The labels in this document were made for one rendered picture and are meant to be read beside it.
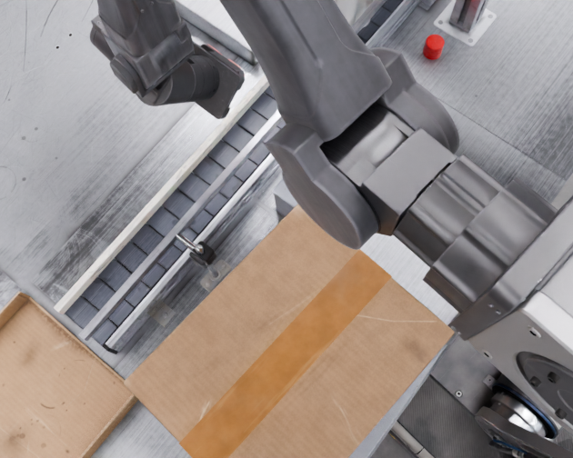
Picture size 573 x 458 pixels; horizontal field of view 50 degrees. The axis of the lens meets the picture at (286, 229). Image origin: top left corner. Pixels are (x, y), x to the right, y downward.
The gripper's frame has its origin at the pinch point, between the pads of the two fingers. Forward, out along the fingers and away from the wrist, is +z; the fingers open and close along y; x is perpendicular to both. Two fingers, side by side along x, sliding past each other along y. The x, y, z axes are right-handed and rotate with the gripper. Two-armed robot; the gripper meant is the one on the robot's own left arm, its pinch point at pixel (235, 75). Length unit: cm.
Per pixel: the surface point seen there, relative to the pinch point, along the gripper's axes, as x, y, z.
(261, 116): 8.8, 0.1, 17.2
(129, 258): 34.0, 0.5, -3.8
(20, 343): 54, 6, -14
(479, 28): -20, -19, 47
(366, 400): 14.7, -40.9, -20.6
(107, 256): 33.4, 2.0, -7.8
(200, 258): 24.3, -10.7, -5.5
